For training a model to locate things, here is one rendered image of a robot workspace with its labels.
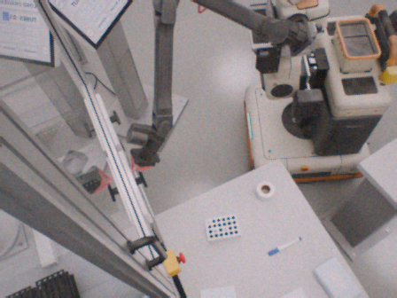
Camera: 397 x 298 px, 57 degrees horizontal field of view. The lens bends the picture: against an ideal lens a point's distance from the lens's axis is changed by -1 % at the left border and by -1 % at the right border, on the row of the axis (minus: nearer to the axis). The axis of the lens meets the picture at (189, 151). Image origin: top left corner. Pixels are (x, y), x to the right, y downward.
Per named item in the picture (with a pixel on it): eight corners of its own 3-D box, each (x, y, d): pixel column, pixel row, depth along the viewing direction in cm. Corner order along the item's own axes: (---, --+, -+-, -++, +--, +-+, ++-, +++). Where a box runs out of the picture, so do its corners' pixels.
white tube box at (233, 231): (236, 216, 145) (236, 214, 142) (240, 237, 141) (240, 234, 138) (205, 222, 145) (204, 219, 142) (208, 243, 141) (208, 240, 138)
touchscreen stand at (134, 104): (189, 100, 266) (167, -22, 177) (160, 152, 249) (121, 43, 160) (129, 81, 280) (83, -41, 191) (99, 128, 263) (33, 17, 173)
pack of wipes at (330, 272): (310, 271, 133) (313, 269, 129) (331, 257, 134) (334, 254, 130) (338, 309, 126) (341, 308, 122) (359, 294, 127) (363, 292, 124)
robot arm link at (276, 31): (175, -37, 101) (165, -37, 109) (157, 11, 105) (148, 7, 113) (292, 25, 122) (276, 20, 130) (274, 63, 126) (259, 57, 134)
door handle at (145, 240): (167, 251, 82) (151, 227, 65) (171, 262, 81) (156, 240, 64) (146, 261, 81) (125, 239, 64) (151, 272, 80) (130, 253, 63)
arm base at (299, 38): (312, 43, 125) (306, 18, 130) (295, 34, 121) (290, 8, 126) (294, 58, 131) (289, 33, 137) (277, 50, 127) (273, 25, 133)
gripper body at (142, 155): (128, 151, 134) (136, 138, 129) (152, 150, 140) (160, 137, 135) (135, 166, 131) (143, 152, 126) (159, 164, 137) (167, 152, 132)
